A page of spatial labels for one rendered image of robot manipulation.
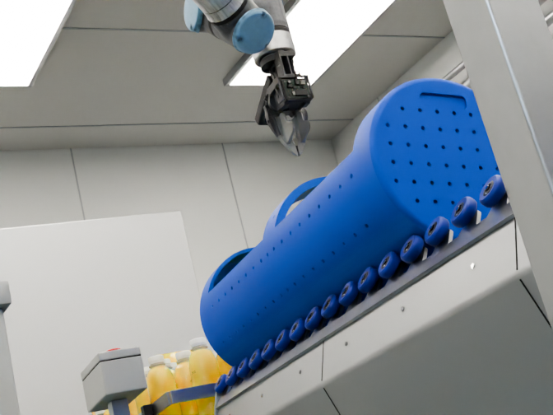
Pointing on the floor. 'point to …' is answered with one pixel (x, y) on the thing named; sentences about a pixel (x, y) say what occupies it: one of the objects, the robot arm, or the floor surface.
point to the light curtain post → (515, 112)
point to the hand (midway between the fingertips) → (295, 151)
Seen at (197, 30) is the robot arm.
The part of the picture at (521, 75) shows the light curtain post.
